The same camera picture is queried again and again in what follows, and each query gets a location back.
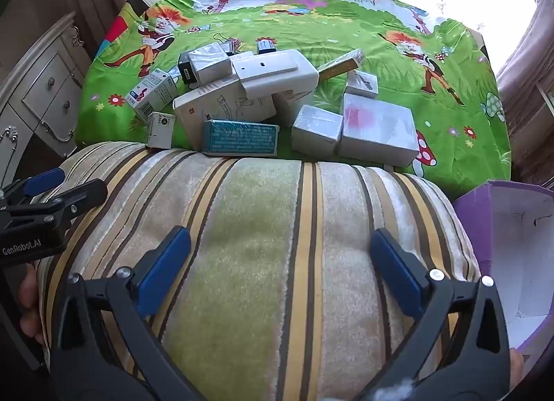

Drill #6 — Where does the teal blue box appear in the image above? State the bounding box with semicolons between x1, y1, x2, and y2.
203;119;280;156

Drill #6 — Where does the person's left hand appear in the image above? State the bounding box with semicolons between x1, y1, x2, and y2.
17;262;46;346

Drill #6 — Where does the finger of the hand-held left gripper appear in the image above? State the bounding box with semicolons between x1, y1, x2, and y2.
9;178;108;229
0;167;67;208

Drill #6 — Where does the green cartoon printed cloth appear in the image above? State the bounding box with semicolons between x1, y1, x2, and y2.
73;0;513;200

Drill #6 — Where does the white box fine print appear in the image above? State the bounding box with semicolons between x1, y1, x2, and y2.
188;48;232;83

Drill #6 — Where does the white carved dresser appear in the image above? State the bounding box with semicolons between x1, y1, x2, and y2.
0;11;93;194

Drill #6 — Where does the blue white medicine box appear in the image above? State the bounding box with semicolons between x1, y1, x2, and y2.
125;69;178;125

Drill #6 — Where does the white wrapped box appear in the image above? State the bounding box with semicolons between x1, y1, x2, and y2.
291;104;343;155

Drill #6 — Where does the yellow edged box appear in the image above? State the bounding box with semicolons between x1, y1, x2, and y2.
316;50;364;81

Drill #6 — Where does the large white box pink print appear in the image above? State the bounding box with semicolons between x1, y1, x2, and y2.
340;93;420;168

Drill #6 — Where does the long white plastic device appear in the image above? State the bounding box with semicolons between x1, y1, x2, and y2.
231;50;320;101

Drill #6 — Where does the purple cardboard box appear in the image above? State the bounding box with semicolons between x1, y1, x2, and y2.
452;180;554;356

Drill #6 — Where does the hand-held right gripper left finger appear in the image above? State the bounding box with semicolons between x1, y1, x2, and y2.
50;225;204;401

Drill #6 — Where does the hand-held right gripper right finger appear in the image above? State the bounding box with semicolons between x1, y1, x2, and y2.
359;228;514;401

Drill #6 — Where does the striped plush cushion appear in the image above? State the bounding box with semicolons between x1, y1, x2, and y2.
37;141;483;401

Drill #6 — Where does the small white box grey picture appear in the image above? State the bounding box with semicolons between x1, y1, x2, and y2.
345;70;378;96

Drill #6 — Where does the black box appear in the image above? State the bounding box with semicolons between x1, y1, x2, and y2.
178;52;197;86

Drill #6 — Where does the small white square box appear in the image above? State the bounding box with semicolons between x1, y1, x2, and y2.
146;112;176;150

